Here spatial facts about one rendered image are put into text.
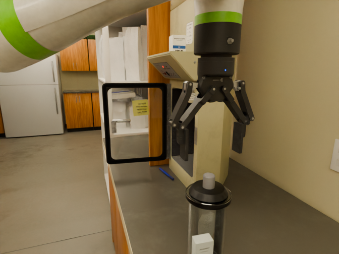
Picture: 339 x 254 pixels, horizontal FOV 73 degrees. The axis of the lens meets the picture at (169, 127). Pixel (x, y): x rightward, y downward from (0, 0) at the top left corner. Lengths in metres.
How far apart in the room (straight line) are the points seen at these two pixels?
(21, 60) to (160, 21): 0.79
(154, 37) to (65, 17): 0.78
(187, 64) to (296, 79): 0.49
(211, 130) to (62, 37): 0.63
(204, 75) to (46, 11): 0.29
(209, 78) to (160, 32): 0.74
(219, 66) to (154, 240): 0.55
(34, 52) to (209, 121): 0.62
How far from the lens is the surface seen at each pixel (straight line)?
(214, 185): 0.55
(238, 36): 0.48
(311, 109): 1.05
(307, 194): 1.12
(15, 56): 0.52
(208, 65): 0.46
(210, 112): 0.88
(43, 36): 0.46
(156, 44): 1.18
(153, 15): 1.19
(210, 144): 0.91
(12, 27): 0.48
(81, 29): 0.44
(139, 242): 0.78
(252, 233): 0.85
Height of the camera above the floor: 1.44
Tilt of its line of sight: 14 degrees down
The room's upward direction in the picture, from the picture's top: straight up
